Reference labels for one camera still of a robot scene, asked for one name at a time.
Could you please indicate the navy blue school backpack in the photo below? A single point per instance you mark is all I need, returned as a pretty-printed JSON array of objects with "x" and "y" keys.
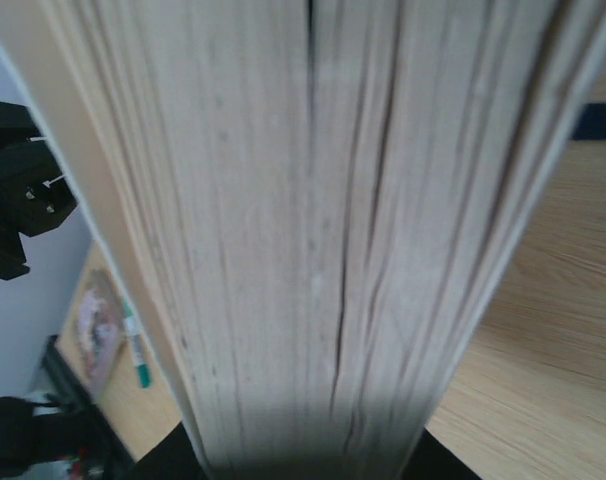
[{"x": 591, "y": 125}]

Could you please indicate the green capped marker pen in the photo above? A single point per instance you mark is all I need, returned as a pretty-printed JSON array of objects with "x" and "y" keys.
[{"x": 134, "y": 339}]

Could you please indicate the pink illustrated paperback book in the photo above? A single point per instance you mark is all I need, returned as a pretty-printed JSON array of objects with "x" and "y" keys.
[{"x": 98, "y": 331}]

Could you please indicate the orange Treehouse paperback book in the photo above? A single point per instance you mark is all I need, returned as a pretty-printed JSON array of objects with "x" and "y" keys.
[{"x": 309, "y": 204}]

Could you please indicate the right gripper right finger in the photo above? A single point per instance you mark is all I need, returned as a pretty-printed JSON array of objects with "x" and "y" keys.
[{"x": 431, "y": 460}]

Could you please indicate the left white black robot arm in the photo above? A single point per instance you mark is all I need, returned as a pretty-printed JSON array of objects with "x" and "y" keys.
[{"x": 34, "y": 196}]

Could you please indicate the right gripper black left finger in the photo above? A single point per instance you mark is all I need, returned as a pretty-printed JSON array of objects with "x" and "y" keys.
[{"x": 172, "y": 459}]

